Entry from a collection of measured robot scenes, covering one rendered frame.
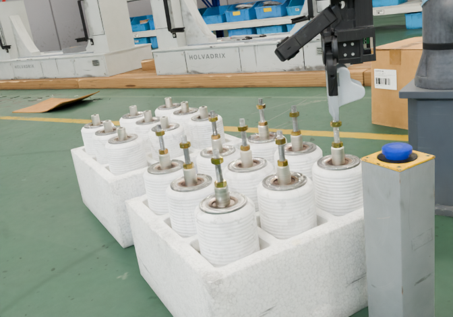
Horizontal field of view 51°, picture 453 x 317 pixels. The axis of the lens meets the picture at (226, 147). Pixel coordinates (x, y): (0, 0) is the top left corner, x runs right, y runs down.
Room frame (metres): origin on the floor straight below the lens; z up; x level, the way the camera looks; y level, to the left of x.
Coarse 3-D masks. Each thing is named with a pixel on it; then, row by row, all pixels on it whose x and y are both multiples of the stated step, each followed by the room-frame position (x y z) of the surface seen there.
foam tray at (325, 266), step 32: (160, 224) 0.78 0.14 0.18; (320, 224) 0.73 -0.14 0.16; (352, 224) 0.70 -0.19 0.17; (160, 256) 0.76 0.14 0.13; (192, 256) 0.65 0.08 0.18; (256, 256) 0.63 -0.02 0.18; (288, 256) 0.64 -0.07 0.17; (320, 256) 0.66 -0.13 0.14; (352, 256) 0.69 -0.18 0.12; (160, 288) 0.79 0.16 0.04; (192, 288) 0.64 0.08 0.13; (224, 288) 0.58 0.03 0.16; (256, 288) 0.61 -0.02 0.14; (288, 288) 0.63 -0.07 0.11; (320, 288) 0.66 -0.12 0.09; (352, 288) 0.69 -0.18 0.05
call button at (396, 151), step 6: (390, 144) 0.62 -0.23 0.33; (396, 144) 0.62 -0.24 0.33; (402, 144) 0.61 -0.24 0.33; (408, 144) 0.61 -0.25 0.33; (384, 150) 0.61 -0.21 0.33; (390, 150) 0.60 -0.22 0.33; (396, 150) 0.60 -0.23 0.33; (402, 150) 0.59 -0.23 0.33; (408, 150) 0.59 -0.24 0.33; (390, 156) 0.60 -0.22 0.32; (396, 156) 0.59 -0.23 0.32; (402, 156) 0.60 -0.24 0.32; (408, 156) 0.60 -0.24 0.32
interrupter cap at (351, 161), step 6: (324, 156) 0.81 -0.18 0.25; (330, 156) 0.81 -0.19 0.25; (348, 156) 0.80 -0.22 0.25; (354, 156) 0.80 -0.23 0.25; (318, 162) 0.79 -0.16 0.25; (324, 162) 0.79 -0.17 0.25; (330, 162) 0.79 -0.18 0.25; (348, 162) 0.78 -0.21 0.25; (354, 162) 0.77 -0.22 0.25; (360, 162) 0.77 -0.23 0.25; (324, 168) 0.76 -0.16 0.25; (330, 168) 0.75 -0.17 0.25; (336, 168) 0.75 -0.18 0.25; (342, 168) 0.75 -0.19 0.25; (348, 168) 0.75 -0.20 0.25
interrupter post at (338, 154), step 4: (332, 148) 0.78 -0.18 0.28; (336, 148) 0.78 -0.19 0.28; (340, 148) 0.77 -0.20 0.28; (332, 152) 0.78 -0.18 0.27; (336, 152) 0.77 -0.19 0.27; (340, 152) 0.77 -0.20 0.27; (332, 156) 0.78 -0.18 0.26; (336, 156) 0.77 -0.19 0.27; (340, 156) 0.77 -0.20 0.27; (332, 160) 0.78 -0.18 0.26; (336, 160) 0.77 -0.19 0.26; (340, 160) 0.77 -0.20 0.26; (336, 164) 0.77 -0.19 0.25; (340, 164) 0.77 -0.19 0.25
